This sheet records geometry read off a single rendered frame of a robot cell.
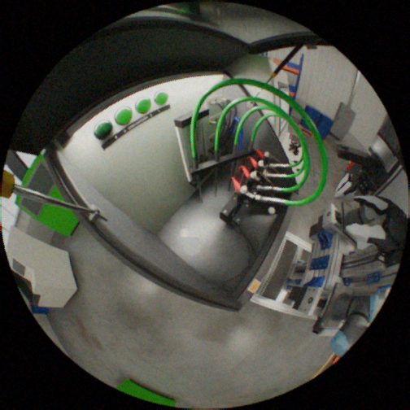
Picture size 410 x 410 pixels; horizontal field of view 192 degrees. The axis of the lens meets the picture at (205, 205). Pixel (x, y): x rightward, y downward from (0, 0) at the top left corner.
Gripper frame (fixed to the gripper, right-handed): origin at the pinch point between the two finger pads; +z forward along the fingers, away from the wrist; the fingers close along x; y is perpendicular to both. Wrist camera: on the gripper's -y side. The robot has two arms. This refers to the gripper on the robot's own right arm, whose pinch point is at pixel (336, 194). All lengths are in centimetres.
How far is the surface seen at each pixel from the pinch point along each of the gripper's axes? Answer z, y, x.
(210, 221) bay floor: 40, -38, -19
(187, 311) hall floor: 123, -10, -100
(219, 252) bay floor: 40, -25, -29
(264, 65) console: -27, -40, 23
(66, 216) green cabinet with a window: 82, -262, -174
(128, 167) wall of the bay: -1, -57, -32
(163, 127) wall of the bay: -5, -57, -16
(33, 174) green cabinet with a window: -24, -262, -148
